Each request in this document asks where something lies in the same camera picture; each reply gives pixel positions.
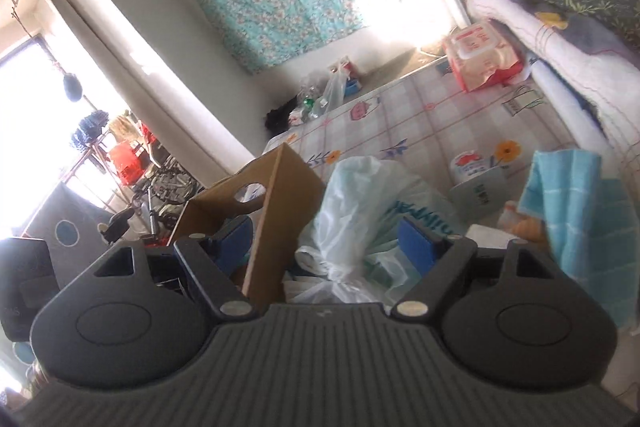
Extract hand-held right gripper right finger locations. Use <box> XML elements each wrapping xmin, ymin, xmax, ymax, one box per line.
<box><xmin>392</xmin><ymin>215</ymin><xmax>556</xmax><ymax>322</ymax></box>

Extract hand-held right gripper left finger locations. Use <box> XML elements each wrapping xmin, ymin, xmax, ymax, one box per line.
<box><xmin>92</xmin><ymin>215</ymin><xmax>256</xmax><ymax>322</ymax></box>

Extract cardboard box with dark print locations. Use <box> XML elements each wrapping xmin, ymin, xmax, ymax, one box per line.
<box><xmin>22</xmin><ymin>142</ymin><xmax>327</xmax><ymax>304</ymax></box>

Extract large white plastic bag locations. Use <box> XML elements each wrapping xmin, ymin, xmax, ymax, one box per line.
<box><xmin>294</xmin><ymin>154</ymin><xmax>467</xmax><ymax>304</ymax></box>

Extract light blue towel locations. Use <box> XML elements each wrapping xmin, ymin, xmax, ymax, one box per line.
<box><xmin>516</xmin><ymin>149</ymin><xmax>635</xmax><ymax>329</ymax></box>

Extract grey white packet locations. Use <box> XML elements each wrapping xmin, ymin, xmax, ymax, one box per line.
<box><xmin>449</xmin><ymin>167</ymin><xmax>522</xmax><ymax>225</ymax></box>

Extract red white tissue packet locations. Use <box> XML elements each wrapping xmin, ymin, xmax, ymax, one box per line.
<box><xmin>449</xmin><ymin>149</ymin><xmax>501</xmax><ymax>188</ymax></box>

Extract black stool seat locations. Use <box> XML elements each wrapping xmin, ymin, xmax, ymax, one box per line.
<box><xmin>99</xmin><ymin>208</ymin><xmax>135</xmax><ymax>244</ymax></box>

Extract plaid bed sheet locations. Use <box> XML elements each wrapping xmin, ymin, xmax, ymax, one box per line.
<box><xmin>260</xmin><ymin>57</ymin><xmax>621</xmax><ymax>308</ymax></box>

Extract black cloth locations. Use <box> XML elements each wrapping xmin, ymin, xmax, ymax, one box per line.
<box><xmin>262</xmin><ymin>99</ymin><xmax>302</xmax><ymax>136</ymax></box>

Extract clear plastic bag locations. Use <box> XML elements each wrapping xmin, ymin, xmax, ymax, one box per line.
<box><xmin>319</xmin><ymin>63</ymin><xmax>352</xmax><ymax>114</ymax></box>

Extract pink wet wipes pack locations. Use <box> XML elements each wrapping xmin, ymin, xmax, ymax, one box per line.
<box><xmin>442</xmin><ymin>19</ymin><xmax>527</xmax><ymax>94</ymax></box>

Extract black hanging duster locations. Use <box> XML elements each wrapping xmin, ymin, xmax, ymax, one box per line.
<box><xmin>62</xmin><ymin>73</ymin><xmax>84</xmax><ymax>102</ymax></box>

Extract white quilt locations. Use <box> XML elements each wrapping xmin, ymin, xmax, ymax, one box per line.
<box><xmin>466</xmin><ymin>0</ymin><xmax>640</xmax><ymax>208</ymax></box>

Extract wall coat hooks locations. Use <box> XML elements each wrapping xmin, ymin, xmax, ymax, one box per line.
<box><xmin>4</xmin><ymin>0</ymin><xmax>32</xmax><ymax>38</ymax></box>

